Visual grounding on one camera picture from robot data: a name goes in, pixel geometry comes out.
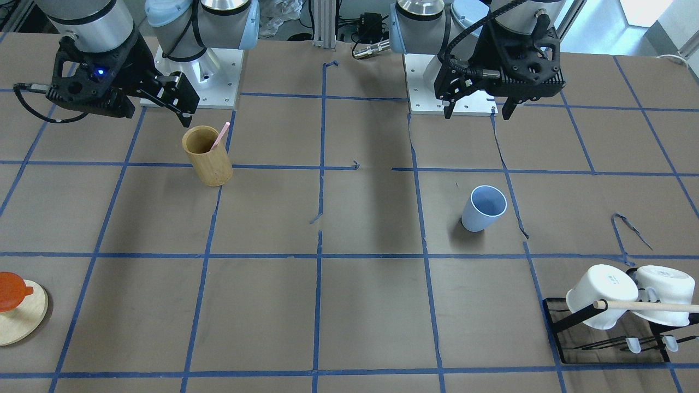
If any bamboo chopstick holder cup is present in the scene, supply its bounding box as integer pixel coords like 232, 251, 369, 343
182, 126, 234, 187

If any aluminium frame post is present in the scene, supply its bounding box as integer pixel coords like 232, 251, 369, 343
308, 0, 339, 50

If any light blue plastic cup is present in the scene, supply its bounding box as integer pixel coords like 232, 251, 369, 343
461, 184, 508, 233

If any white mug far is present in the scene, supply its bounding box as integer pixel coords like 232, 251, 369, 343
632, 265, 696, 328

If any black power adapter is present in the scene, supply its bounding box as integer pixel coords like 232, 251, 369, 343
356, 13, 383, 41

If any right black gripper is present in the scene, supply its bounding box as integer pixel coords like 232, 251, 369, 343
46, 33, 199, 127

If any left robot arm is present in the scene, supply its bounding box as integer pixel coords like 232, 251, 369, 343
389, 1, 566, 120

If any white mug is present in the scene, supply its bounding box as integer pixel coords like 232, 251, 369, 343
632, 265, 696, 328
566, 264, 638, 313

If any black wire mug rack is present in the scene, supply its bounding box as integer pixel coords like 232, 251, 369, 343
542, 267, 697, 364

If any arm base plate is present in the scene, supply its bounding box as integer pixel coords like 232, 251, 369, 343
155, 47, 246, 110
403, 52, 497, 116

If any white mug near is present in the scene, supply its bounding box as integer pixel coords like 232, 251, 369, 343
566, 264, 638, 313

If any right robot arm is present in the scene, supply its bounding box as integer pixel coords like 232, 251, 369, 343
14, 1, 260, 127

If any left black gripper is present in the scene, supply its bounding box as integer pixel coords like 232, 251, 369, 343
434, 22, 566, 121

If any orange cup on stand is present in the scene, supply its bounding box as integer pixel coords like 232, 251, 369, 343
1, 271, 33, 313

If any wooden cup tree stand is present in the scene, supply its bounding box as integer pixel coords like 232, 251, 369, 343
1, 279, 49, 346

